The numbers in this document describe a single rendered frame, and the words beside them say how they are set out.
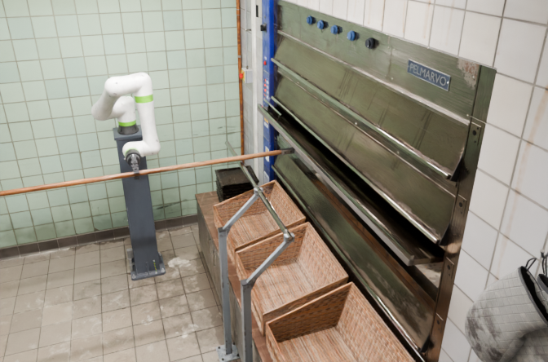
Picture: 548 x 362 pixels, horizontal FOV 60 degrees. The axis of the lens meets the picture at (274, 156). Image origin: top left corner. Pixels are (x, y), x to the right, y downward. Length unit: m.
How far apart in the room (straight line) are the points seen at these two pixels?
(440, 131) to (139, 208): 2.50
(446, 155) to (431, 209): 0.24
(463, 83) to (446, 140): 0.21
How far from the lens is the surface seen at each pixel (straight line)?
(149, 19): 3.88
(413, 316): 2.16
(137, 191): 3.62
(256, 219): 3.46
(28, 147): 4.16
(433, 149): 1.77
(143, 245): 3.86
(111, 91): 2.99
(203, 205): 3.70
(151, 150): 3.15
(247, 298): 2.38
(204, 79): 4.04
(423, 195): 1.89
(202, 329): 3.50
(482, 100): 1.58
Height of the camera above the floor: 2.44
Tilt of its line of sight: 25 degrees down
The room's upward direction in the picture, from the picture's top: straight up
